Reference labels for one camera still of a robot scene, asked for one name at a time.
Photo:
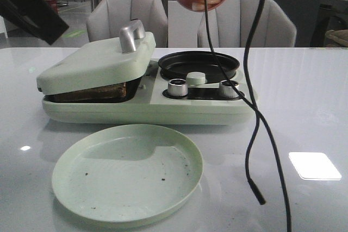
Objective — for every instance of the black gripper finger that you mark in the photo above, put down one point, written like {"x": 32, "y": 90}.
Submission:
{"x": 36, "y": 17}

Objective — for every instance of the breakfast maker hinged lid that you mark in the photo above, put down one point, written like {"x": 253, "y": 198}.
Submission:
{"x": 101, "y": 63}

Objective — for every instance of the bread slice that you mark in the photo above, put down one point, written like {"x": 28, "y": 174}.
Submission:
{"x": 102, "y": 92}

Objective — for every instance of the green breakfast maker base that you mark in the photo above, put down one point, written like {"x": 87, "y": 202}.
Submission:
{"x": 146, "y": 103}

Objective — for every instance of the red trash bin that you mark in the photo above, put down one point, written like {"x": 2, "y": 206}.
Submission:
{"x": 53, "y": 5}

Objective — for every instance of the left grey upholstered chair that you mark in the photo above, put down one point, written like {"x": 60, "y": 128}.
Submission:
{"x": 110, "y": 16}

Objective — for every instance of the grey upholstered chair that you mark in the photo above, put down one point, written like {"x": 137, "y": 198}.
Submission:
{"x": 230, "y": 24}
{"x": 110, "y": 16}

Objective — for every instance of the white refrigerator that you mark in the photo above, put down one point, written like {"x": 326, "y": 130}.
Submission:
{"x": 183, "y": 26}

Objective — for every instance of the black round frying pan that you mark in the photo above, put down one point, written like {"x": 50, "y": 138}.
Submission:
{"x": 179, "y": 64}

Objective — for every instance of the left silver control knob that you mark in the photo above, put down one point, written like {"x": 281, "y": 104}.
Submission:
{"x": 177, "y": 87}

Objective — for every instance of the silver control knob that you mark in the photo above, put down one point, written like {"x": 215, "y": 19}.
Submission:
{"x": 177, "y": 87}
{"x": 226, "y": 89}

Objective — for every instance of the light green round plate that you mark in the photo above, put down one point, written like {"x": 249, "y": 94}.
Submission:
{"x": 128, "y": 176}

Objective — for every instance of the right grey upholstered chair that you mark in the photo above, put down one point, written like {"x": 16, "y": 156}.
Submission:
{"x": 230, "y": 24}

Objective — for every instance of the right silver control knob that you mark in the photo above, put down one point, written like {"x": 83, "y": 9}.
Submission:
{"x": 226, "y": 89}

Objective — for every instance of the green pan handle knob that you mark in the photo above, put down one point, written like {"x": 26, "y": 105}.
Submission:
{"x": 195, "y": 78}

